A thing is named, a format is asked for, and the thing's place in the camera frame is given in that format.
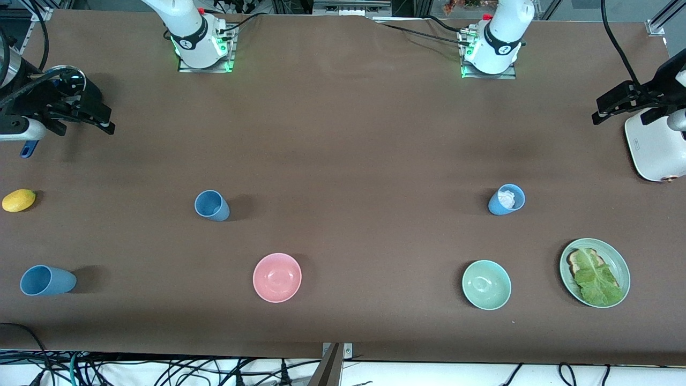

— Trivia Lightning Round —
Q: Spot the grey metal device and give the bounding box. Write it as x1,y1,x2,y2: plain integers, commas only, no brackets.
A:
312,0,393,18

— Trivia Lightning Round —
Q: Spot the blue plastic cup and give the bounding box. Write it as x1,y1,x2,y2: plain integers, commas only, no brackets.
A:
20,265,77,296
488,184,526,216
194,190,230,222

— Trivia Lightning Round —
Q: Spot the white toaster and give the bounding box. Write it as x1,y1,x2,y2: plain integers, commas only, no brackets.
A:
624,107,686,183

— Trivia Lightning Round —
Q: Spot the yellow lemon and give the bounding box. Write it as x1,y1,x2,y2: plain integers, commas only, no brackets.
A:
2,189,36,213

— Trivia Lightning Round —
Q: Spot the mint green plate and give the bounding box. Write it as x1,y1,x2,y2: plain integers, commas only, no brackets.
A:
559,237,631,309

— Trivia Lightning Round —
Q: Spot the pink bowl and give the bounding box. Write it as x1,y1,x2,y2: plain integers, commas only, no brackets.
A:
252,253,302,303

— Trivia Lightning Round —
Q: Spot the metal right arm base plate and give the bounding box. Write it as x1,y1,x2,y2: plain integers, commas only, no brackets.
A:
178,24,236,73

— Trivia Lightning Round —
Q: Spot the green lettuce leaf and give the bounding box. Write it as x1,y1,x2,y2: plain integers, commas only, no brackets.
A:
572,248,625,307

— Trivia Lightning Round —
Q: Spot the black base cable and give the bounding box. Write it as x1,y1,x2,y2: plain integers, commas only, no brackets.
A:
214,11,269,34
375,20,471,47
426,15,468,33

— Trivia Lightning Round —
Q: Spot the silver aluminium frame profile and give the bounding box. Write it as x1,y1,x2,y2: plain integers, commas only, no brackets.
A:
29,0,54,22
646,0,686,37

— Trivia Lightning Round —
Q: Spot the colourful flower decoration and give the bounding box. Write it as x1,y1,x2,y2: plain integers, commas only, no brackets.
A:
443,0,486,15

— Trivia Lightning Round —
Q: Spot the toasted bread slice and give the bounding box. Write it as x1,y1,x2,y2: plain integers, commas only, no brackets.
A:
566,248,622,293

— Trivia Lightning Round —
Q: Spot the mint green bowl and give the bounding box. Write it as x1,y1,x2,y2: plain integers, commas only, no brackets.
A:
461,259,512,311

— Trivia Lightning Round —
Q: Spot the dark blue saucepan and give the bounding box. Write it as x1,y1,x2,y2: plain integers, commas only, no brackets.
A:
20,75,103,159

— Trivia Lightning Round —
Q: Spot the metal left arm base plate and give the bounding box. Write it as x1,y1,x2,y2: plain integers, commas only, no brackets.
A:
460,29,518,80

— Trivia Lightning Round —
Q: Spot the glass saucepan lid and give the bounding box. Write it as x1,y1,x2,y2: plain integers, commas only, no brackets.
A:
46,65,87,94

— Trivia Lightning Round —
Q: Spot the brown table cover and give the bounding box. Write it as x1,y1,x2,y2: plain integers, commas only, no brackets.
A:
0,8,686,366

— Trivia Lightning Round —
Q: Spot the dark metal bar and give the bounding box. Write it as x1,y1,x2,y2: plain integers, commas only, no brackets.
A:
307,343,344,386

